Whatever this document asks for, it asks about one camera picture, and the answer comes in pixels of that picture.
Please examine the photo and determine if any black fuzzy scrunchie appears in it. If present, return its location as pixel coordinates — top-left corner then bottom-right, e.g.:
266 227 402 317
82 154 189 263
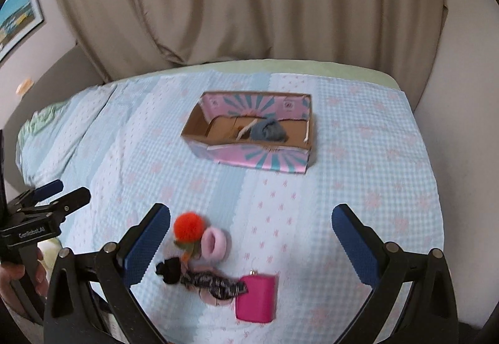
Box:
156 257 183 285

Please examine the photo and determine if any dusty pink fabric scrunchie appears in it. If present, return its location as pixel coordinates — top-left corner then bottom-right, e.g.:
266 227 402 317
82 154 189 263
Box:
183 265 237 307

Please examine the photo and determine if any grey fuzzy sock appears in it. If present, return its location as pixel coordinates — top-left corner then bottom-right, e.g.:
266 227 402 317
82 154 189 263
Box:
262 118 288 142

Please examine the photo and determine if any black patterned scrunchie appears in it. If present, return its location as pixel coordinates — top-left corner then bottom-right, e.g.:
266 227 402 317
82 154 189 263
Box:
180 270 248 301

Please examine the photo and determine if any person's left hand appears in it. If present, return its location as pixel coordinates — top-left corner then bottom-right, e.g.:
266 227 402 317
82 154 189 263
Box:
0 248 50 309

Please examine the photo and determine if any light blue checkered bedspread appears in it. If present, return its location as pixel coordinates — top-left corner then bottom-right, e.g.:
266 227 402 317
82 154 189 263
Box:
16 71 444 343

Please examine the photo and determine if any grey brown headboard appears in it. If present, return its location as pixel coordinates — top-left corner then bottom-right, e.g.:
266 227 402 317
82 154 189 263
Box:
2 46 104 198

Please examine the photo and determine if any orange fluffy pompom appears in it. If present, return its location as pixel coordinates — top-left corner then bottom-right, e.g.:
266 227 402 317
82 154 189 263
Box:
173 212 206 261

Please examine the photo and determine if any pink fuzzy scrunchie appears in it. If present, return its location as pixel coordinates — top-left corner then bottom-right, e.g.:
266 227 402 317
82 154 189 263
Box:
201 227 228 262

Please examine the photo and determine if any magenta zip pouch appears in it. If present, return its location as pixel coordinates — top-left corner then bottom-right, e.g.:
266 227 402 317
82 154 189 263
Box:
235 270 278 324

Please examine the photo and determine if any beige curtain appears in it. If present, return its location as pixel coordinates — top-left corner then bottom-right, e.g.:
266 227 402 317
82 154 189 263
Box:
57 0 444 87

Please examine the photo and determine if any pink teal cardboard box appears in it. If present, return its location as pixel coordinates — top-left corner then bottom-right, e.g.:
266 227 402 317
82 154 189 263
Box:
181 91 314 174

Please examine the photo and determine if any green bed sheet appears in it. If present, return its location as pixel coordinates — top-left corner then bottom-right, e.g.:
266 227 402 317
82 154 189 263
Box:
4 60 399 153

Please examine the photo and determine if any wall switch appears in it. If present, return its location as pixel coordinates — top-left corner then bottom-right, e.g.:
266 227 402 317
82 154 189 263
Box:
16 78 34 97

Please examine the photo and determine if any framed picture on wall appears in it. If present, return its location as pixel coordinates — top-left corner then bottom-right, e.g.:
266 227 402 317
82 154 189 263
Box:
0 0 45 61

